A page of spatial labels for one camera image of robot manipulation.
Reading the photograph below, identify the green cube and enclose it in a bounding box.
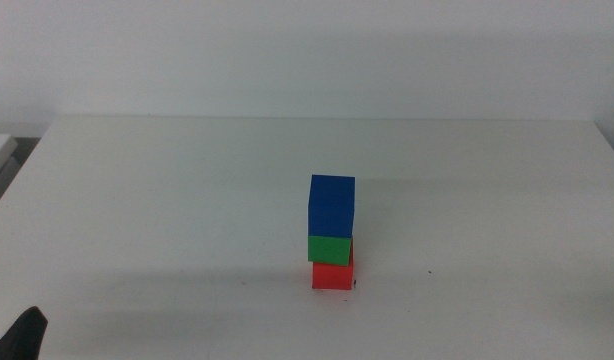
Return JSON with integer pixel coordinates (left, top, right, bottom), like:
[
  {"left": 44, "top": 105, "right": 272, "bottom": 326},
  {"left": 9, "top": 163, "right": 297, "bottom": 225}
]
[{"left": 307, "top": 234, "right": 354, "bottom": 267}]

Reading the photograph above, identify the blue cube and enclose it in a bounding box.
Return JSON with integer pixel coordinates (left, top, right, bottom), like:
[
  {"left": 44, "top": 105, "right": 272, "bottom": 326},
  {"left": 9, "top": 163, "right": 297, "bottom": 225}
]
[{"left": 307, "top": 174, "right": 357, "bottom": 239}]

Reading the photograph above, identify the red cube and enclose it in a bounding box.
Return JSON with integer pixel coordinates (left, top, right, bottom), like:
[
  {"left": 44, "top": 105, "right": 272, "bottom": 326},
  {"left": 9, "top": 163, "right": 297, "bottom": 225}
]
[{"left": 311, "top": 242, "right": 356, "bottom": 292}]

